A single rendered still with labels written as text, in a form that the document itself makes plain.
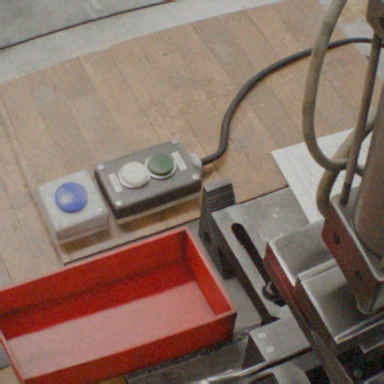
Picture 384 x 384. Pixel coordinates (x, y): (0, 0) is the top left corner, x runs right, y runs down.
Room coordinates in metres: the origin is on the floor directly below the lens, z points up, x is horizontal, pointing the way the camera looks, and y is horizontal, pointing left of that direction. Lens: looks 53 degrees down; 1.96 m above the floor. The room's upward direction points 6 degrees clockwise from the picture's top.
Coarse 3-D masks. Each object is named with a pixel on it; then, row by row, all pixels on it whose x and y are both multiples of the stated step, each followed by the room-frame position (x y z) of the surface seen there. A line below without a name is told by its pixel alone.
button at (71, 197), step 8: (64, 184) 0.77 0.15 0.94; (72, 184) 0.77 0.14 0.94; (80, 184) 0.78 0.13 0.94; (56, 192) 0.76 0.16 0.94; (64, 192) 0.76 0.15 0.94; (72, 192) 0.76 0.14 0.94; (80, 192) 0.76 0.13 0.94; (56, 200) 0.75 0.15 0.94; (64, 200) 0.75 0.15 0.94; (72, 200) 0.75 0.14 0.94; (80, 200) 0.75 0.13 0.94; (64, 208) 0.74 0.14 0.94; (72, 208) 0.74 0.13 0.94; (80, 208) 0.74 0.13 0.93
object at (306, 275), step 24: (288, 240) 0.58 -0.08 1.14; (312, 240) 0.59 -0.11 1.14; (264, 264) 0.58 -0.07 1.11; (288, 264) 0.56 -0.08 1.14; (312, 264) 0.56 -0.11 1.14; (336, 264) 0.53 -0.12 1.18; (288, 288) 0.54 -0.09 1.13; (312, 288) 0.51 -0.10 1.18; (336, 288) 0.51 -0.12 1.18; (312, 312) 0.49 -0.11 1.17; (336, 312) 0.48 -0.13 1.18; (360, 312) 0.49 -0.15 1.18; (312, 336) 0.50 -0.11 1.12; (336, 336) 0.46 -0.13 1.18; (360, 336) 0.47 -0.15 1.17; (336, 360) 0.46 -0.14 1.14; (360, 360) 0.46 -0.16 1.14
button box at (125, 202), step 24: (312, 48) 1.07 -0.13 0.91; (264, 72) 1.00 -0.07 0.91; (240, 96) 0.96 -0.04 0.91; (168, 144) 0.85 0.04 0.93; (96, 168) 0.81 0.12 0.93; (120, 168) 0.81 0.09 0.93; (192, 168) 0.82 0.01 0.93; (120, 192) 0.77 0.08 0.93; (144, 192) 0.78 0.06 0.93; (168, 192) 0.78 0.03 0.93; (192, 192) 0.80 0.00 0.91; (120, 216) 0.75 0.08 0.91
